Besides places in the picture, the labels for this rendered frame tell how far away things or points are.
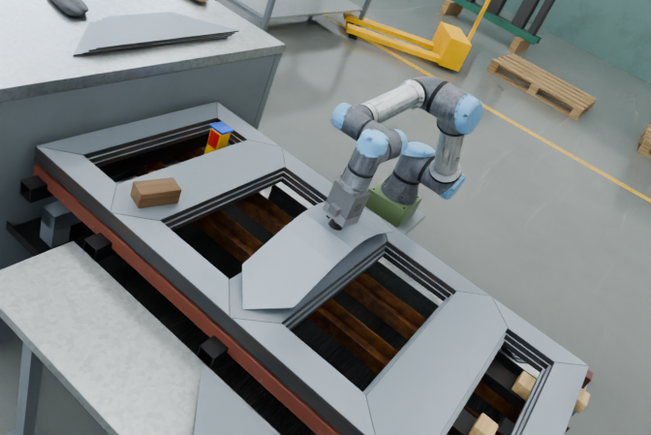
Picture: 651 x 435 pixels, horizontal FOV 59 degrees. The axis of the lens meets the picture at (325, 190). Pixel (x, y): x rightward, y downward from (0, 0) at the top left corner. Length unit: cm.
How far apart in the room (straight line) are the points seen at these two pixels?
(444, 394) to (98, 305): 88
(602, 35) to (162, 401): 1058
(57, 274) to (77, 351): 24
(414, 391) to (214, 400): 47
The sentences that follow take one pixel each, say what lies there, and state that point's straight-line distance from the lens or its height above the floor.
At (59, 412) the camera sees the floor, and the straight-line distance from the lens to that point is 227.
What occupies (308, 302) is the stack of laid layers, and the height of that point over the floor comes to 86.
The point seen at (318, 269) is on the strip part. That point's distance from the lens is 152.
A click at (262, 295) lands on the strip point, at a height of 89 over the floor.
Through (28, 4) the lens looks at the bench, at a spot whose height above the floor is 105.
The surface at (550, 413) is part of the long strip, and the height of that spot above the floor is 87.
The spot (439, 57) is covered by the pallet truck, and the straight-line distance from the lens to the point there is 668.
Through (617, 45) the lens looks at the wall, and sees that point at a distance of 1137.
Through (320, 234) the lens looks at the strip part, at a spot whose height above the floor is 97.
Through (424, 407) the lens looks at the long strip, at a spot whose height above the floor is 87.
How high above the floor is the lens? 191
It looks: 32 degrees down
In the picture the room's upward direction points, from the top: 23 degrees clockwise
